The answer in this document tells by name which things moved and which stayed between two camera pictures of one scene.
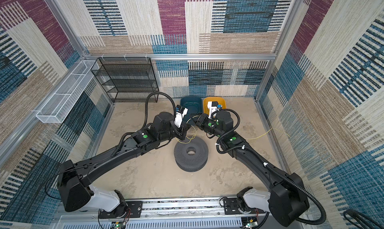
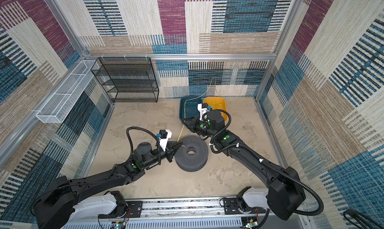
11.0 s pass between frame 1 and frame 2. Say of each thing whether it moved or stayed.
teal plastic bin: stayed
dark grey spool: stayed
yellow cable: moved
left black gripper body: moved
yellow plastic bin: stayed
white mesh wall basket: stayed
